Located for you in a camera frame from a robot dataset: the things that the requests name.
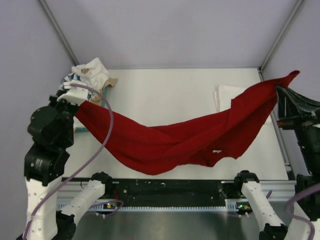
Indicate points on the folded white t shirt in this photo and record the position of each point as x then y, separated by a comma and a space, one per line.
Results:
223, 98

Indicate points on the tan t shirt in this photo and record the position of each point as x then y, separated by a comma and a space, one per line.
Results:
110, 83

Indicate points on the white flower print t shirt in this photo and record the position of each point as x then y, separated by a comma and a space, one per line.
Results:
90, 82

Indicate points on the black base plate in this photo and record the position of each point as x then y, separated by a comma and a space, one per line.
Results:
172, 192

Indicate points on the aluminium frame post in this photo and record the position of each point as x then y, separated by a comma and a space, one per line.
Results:
58, 31
297, 8

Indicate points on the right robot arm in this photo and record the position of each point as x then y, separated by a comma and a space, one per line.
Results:
303, 207

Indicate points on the red t shirt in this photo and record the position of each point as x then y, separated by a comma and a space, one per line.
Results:
202, 141

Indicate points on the grey slotted cable duct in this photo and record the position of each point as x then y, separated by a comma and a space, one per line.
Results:
229, 206

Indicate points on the white crumpled t shirt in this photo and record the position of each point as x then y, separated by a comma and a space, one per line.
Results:
95, 64

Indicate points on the teal plastic bin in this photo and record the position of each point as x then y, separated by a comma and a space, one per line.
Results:
93, 98

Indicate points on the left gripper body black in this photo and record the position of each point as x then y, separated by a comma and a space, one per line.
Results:
68, 109

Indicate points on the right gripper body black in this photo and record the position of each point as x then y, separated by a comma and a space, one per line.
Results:
299, 123

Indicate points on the right aluminium frame post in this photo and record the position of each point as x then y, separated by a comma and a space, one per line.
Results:
297, 8

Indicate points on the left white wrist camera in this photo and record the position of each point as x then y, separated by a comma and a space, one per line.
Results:
76, 92

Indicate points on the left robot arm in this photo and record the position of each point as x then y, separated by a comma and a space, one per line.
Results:
51, 128

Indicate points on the left aluminium frame post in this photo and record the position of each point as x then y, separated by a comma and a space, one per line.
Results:
58, 31

